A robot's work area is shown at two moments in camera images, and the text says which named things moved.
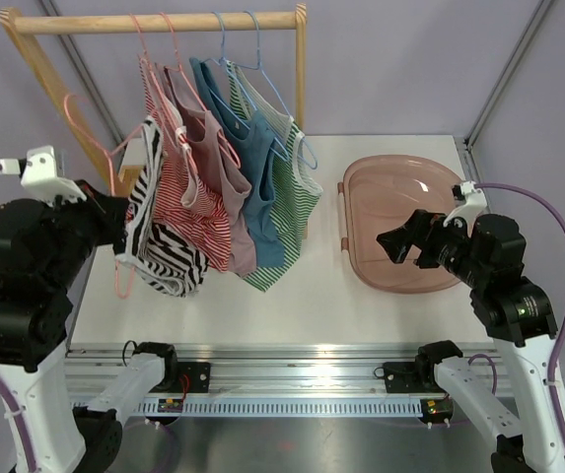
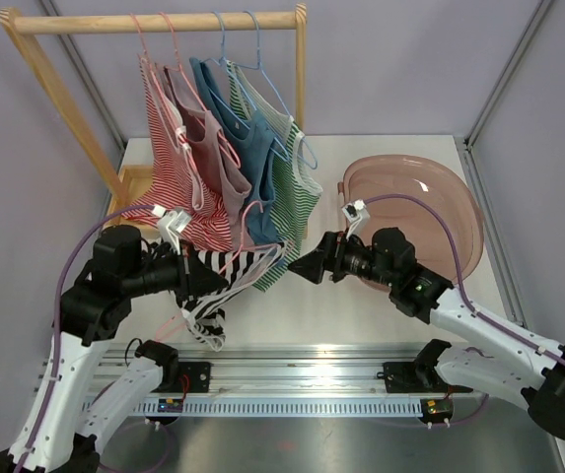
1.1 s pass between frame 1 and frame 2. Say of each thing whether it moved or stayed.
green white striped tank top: stayed
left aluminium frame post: stayed
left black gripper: moved
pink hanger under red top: stayed
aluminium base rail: stayed
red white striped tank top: stayed
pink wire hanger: moved
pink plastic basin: stayed
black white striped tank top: moved
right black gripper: moved
